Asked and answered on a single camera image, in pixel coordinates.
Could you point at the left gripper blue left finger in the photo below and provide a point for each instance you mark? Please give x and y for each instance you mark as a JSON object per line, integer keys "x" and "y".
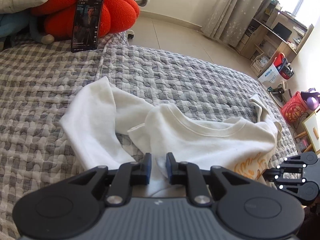
{"x": 120, "y": 182}

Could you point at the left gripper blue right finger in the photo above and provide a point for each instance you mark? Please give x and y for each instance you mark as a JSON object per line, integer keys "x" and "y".
{"x": 192, "y": 178}

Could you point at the white bear print sweatshirt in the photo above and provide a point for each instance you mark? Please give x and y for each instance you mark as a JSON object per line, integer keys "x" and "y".
{"x": 101, "y": 111}

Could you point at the red bucket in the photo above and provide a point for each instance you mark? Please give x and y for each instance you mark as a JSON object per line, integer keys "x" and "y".
{"x": 294, "y": 108}

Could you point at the purple toy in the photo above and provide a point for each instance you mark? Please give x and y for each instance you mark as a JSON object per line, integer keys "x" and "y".
{"x": 311, "y": 97}

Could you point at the white blue paper bag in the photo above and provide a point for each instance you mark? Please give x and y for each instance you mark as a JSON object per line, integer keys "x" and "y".
{"x": 271, "y": 78}

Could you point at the red bag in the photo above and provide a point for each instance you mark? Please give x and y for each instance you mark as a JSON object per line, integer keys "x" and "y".
{"x": 283, "y": 66}

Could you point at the grey checked quilt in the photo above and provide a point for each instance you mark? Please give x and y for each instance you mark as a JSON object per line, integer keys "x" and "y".
{"x": 39, "y": 81}

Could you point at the wooden desk shelf unit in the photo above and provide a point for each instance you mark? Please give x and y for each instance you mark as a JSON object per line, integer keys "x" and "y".
{"x": 261, "y": 45}

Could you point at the black monitor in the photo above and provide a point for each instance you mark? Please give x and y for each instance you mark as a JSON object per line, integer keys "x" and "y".
{"x": 282, "y": 31}

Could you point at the red flower cushion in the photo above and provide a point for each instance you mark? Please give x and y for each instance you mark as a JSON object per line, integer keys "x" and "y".
{"x": 63, "y": 17}

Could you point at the black smartphone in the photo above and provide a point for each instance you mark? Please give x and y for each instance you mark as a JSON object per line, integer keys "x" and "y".
{"x": 86, "y": 25}

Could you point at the beige star curtain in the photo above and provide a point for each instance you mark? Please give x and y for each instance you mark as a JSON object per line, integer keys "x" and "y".
{"x": 229, "y": 19}

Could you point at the blue plush toy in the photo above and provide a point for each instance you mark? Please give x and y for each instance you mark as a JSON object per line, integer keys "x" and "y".
{"x": 11, "y": 24}

